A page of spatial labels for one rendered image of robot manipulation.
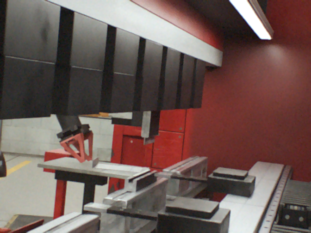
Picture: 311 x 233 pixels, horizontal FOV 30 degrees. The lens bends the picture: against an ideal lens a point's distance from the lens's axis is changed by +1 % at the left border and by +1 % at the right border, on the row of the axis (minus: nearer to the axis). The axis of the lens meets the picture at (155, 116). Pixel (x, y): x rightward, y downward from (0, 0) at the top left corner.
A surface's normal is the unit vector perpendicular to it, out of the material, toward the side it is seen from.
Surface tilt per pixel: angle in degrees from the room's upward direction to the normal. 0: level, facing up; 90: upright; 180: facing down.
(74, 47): 90
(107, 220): 90
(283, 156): 90
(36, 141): 90
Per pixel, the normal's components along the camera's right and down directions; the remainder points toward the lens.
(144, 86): 0.96, 0.11
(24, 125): -0.01, 0.05
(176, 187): -0.26, 0.03
